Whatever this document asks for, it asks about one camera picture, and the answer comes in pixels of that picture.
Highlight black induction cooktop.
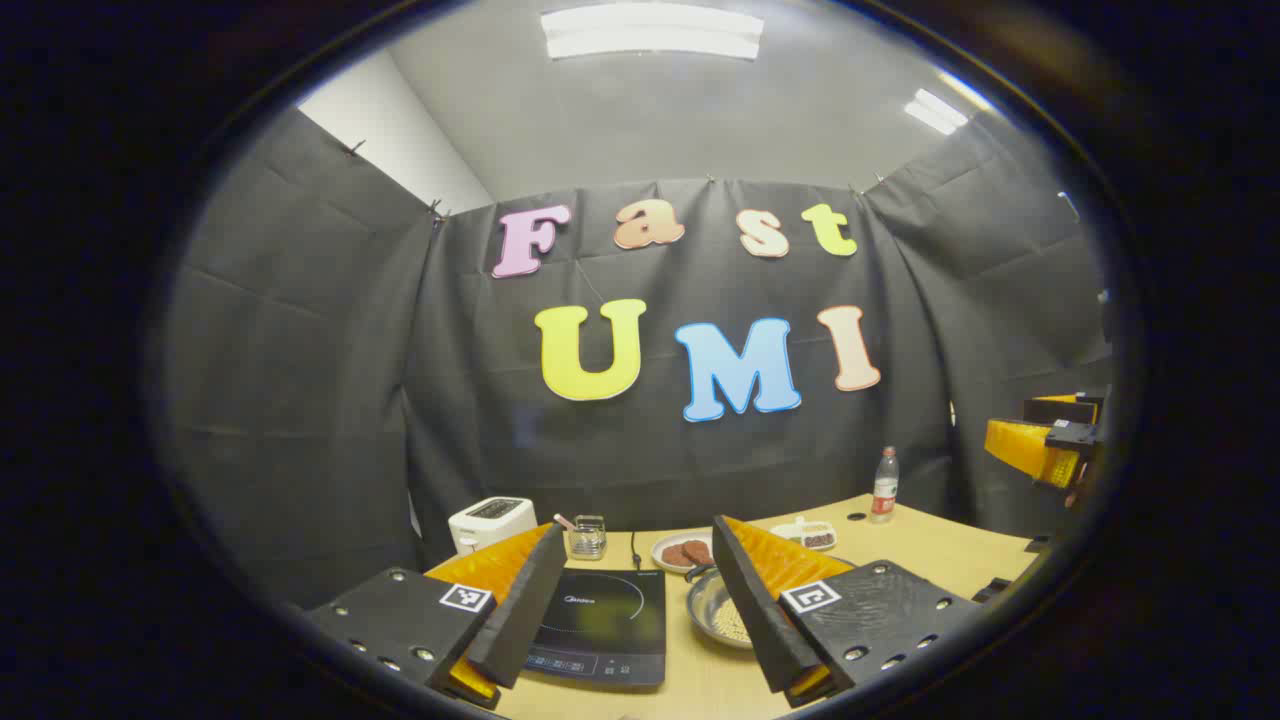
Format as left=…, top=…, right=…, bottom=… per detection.
left=520, top=567, right=668, bottom=691

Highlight white round plate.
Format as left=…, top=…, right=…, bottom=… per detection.
left=650, top=530, right=716, bottom=574

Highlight white divided dish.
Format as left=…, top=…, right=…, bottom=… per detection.
left=770, top=516, right=839, bottom=553

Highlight ceiling light panel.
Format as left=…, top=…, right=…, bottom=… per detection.
left=541, top=5, right=764, bottom=59
left=905, top=88, right=969, bottom=136

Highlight steel pot with black handles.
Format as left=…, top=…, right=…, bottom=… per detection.
left=685, top=563, right=801, bottom=651

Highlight black backdrop cloth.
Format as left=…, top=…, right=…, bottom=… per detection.
left=160, top=105, right=1116, bottom=611

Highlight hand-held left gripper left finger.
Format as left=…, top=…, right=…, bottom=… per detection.
left=305, top=522, right=568, bottom=706

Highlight clear water bottle red label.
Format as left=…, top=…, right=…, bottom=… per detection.
left=871, top=446, right=900, bottom=525

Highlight white toaster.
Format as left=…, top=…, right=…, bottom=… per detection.
left=448, top=496, right=539, bottom=556

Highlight soybeans in pot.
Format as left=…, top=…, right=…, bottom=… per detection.
left=712, top=598, right=753, bottom=646

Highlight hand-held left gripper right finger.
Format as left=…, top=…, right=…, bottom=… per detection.
left=712, top=515, right=983, bottom=706

